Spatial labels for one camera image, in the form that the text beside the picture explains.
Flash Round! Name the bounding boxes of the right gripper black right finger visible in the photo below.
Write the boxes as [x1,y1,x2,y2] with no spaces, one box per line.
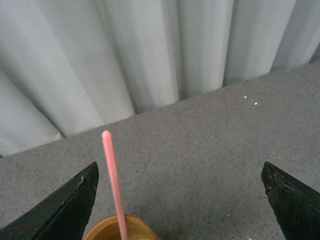
[261,162,320,240]

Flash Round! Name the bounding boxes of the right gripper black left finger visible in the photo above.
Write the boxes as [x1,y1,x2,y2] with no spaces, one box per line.
[0,161,99,240]

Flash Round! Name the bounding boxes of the pink chopstick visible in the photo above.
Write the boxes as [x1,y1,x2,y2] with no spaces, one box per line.
[101,130,128,240]

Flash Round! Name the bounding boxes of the bamboo chopstick holder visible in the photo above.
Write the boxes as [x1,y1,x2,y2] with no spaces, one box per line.
[83,214,161,240]

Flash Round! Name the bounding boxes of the white curtain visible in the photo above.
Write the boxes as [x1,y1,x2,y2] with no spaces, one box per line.
[0,0,320,157]

